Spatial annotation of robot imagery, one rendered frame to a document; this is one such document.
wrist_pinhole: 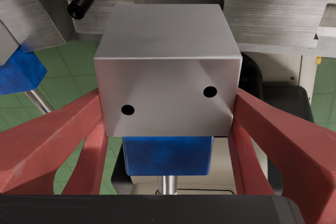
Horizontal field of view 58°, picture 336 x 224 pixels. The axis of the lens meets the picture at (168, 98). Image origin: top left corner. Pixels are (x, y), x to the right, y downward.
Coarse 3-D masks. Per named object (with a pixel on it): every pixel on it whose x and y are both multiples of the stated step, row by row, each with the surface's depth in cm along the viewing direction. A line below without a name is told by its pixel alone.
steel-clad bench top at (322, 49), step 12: (72, 36) 32; (84, 36) 32; (96, 36) 31; (324, 36) 28; (240, 48) 30; (252, 48) 30; (264, 48) 30; (276, 48) 29; (288, 48) 29; (300, 48) 29; (312, 48) 29; (324, 48) 29
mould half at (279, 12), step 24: (96, 0) 18; (120, 0) 18; (240, 0) 17; (264, 0) 17; (288, 0) 17; (312, 0) 16; (96, 24) 20; (240, 24) 18; (264, 24) 18; (288, 24) 18; (312, 24) 17
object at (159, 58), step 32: (128, 32) 12; (160, 32) 12; (192, 32) 12; (224, 32) 12; (96, 64) 10; (128, 64) 10; (160, 64) 10; (192, 64) 10; (224, 64) 10; (128, 96) 11; (160, 96) 11; (192, 96) 11; (224, 96) 11; (128, 128) 12; (160, 128) 12; (192, 128) 12; (224, 128) 12; (128, 160) 15; (160, 160) 15; (192, 160) 15; (160, 192) 18
